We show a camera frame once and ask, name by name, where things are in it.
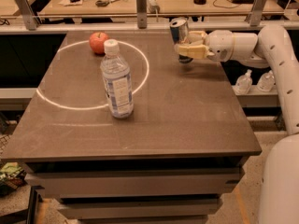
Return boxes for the metal post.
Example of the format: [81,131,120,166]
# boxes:
[136,0,147,29]
[248,0,267,26]
[15,0,38,31]

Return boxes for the small clear bottle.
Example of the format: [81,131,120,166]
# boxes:
[235,69,252,95]
[257,71,275,92]

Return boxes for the red apple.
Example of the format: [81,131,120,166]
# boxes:
[89,32,109,54]

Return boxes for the small clear bottle left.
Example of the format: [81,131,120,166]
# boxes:
[235,69,252,95]

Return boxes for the small clear bottle right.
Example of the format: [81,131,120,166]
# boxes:
[257,71,275,92]

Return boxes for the red bull can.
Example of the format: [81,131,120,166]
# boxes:
[169,17,194,64]

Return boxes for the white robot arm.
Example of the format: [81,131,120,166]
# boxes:
[175,24,299,224]

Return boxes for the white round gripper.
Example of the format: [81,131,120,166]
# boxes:
[175,30,234,62]

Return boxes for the metal post right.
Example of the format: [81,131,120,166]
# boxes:
[248,0,267,26]

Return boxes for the white power strip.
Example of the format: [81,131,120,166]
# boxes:
[147,0,160,14]

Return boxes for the metal post left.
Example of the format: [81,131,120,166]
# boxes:
[15,0,38,31]

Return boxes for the colourful snack bag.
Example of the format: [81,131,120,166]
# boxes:
[0,162,26,197]

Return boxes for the clear plastic water bottle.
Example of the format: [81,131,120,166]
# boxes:
[100,39,134,119]

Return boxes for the metal post middle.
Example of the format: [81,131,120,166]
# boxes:
[136,0,147,29]

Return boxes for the grey table drawer base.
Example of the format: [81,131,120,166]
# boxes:
[26,167,243,223]

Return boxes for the black sunglasses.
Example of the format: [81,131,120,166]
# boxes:
[95,0,109,7]

